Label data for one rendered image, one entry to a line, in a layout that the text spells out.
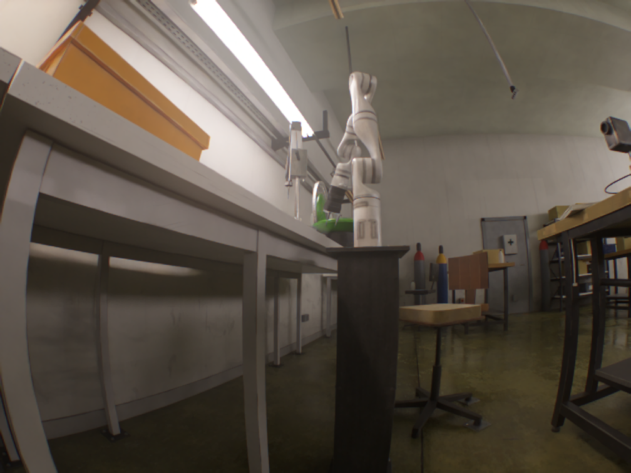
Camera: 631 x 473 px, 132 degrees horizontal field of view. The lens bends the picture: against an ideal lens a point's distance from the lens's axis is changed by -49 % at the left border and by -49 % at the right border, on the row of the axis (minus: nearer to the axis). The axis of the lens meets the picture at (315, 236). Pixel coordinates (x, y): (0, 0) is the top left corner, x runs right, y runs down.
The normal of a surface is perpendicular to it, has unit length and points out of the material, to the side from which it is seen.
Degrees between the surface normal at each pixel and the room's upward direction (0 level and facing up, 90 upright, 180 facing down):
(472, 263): 90
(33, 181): 90
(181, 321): 90
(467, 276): 90
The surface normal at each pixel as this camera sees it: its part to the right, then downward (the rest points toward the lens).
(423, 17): -0.01, 0.98
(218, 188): 0.94, -0.05
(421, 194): -0.33, -0.18
